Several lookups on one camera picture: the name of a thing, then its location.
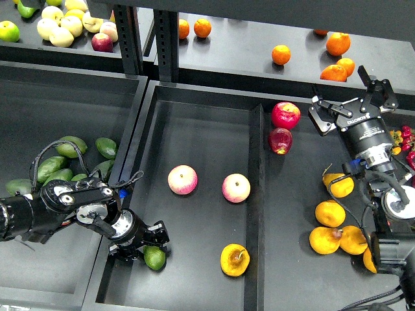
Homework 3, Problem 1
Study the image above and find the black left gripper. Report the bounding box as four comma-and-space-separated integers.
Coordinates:
108, 209, 170, 261

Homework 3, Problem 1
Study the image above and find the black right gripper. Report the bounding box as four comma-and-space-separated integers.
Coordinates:
308, 65, 399, 162

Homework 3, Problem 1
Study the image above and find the green avocado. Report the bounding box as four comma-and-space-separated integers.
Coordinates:
37, 155, 68, 183
55, 135, 88, 159
143, 246, 166, 271

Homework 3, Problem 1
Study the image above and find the yellow pear with stem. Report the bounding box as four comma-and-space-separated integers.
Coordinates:
220, 244, 250, 277

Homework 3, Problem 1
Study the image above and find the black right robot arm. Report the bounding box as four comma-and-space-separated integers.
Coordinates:
308, 66, 414, 310

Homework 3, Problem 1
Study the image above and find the yellow pear top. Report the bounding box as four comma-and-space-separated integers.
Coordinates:
322, 164, 355, 198

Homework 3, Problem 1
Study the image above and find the yellow pear middle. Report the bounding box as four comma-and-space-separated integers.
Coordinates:
314, 200, 346, 227

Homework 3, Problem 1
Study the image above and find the green avocado top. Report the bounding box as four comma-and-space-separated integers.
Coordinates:
55, 135, 88, 159

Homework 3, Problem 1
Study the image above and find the yellow pear lower right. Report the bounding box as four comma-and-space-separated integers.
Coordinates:
340, 225, 368, 255

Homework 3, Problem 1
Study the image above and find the yellow pear lower left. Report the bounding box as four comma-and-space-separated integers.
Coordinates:
309, 227, 342, 255

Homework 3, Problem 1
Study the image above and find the front orange right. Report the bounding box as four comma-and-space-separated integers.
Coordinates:
320, 64, 348, 82

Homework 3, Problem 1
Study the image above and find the small orange right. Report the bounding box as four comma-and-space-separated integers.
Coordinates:
337, 58, 355, 77

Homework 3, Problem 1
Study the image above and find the orange cherry tomato bunch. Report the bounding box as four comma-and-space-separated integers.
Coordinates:
390, 130, 403, 156

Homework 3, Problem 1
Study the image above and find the red apple upper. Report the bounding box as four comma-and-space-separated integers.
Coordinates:
271, 102, 301, 130

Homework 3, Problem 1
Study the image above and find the large orange right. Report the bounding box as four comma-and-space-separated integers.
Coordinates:
326, 32, 351, 56

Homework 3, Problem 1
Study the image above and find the pink apple left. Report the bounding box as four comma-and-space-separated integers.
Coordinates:
167, 165, 198, 195

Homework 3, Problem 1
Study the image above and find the pink apple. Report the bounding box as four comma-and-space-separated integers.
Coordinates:
167, 165, 198, 195
222, 173, 251, 203

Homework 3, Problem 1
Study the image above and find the dark red apple lower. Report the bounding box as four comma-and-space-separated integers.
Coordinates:
268, 128, 292, 155

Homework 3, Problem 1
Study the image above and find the orange on shelf centre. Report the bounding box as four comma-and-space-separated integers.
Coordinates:
272, 45, 291, 65

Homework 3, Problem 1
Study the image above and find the orange on shelf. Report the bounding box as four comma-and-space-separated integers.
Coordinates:
178, 19, 190, 40
272, 45, 291, 65
193, 18, 212, 38

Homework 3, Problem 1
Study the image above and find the black centre tray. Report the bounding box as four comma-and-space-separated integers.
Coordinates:
83, 81, 265, 310

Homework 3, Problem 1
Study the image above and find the black tray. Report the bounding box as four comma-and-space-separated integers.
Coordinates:
1, 62, 148, 310
83, 81, 265, 310

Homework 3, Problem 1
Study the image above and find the pink apple right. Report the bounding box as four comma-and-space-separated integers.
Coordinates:
222, 173, 251, 203

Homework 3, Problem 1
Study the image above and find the black left tray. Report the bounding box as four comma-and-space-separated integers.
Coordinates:
1, 62, 148, 310

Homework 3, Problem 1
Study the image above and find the orange on shelf left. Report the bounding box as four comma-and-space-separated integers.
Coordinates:
178, 19, 190, 40

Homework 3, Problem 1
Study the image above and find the red apple on shelf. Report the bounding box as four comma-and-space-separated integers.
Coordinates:
91, 32, 113, 52

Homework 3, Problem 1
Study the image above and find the green apple on shelf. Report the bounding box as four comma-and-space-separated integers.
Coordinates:
0, 20, 20, 43

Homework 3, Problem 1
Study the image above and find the black shelf post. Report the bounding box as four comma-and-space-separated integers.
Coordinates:
153, 9, 179, 82

